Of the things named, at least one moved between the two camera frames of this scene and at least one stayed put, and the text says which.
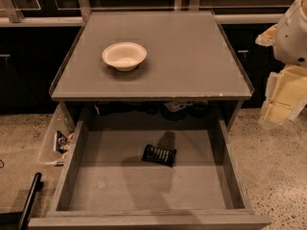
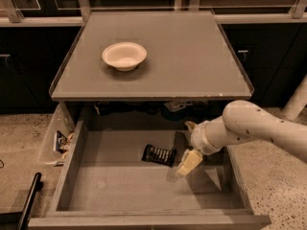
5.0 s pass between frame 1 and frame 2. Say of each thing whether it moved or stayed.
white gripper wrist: moved
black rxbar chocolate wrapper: stayed
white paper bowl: stayed
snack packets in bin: stayed
